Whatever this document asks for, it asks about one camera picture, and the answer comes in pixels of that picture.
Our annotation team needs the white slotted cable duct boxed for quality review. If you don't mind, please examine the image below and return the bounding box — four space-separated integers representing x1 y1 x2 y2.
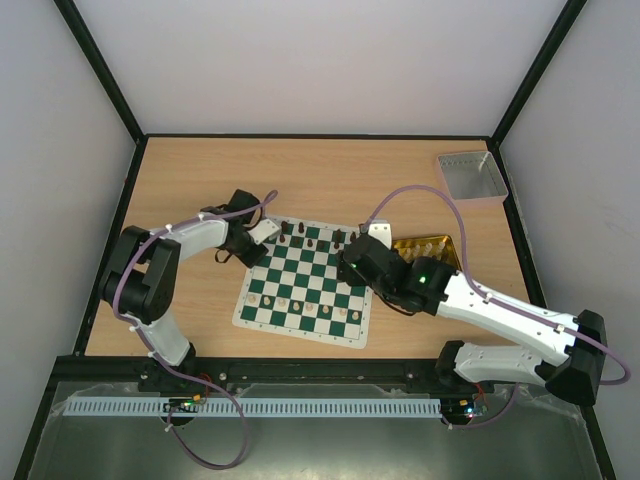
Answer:
63 397 441 419

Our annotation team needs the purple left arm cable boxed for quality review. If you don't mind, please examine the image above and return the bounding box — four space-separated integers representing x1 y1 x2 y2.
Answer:
114 189 251 469

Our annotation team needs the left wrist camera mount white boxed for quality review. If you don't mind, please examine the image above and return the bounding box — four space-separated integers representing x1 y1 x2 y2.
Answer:
248 218 281 245

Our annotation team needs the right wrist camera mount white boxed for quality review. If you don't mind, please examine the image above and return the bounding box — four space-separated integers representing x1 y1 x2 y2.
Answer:
366 220 393 249

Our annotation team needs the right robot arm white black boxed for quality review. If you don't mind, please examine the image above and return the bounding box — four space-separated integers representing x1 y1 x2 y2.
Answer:
337 234 606 406

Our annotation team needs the green white chess board mat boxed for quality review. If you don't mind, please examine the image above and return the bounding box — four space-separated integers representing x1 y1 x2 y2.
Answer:
232 216 373 349

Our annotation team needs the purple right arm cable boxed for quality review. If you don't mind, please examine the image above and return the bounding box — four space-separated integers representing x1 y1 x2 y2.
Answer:
364 184 632 432

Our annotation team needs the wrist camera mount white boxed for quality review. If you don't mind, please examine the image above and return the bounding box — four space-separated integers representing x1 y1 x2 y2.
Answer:
366 220 393 249
248 218 281 245

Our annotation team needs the black enclosure frame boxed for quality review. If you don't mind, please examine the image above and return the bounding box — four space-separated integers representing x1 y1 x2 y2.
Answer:
9 0 619 480

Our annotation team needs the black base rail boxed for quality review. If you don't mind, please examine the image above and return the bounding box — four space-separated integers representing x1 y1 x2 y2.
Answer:
54 355 584 401

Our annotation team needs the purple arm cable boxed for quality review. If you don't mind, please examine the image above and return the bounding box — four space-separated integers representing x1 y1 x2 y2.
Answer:
114 189 251 469
364 184 632 432

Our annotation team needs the gold tin tray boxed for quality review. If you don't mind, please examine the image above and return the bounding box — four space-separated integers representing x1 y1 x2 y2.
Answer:
392 235 462 270

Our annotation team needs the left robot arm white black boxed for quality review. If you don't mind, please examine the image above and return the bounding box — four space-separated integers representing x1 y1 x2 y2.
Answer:
99 189 281 367

